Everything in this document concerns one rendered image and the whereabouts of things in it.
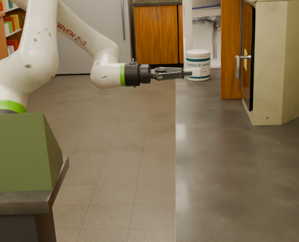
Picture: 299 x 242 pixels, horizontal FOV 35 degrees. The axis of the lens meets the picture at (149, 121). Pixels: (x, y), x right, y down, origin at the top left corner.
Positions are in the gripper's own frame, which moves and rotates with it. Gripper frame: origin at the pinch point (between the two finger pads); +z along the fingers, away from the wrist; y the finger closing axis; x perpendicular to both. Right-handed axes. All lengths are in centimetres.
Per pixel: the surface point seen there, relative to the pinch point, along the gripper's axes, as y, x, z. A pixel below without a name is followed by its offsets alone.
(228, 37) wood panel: 32.1, -7.5, 16.8
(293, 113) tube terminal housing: 1.1, 18.2, 40.0
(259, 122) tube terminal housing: -5.1, 19.4, 25.5
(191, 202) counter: -66, 20, -2
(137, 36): 495, 69, -67
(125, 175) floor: 145, 116, -50
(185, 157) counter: -35.2, 20.2, -3.3
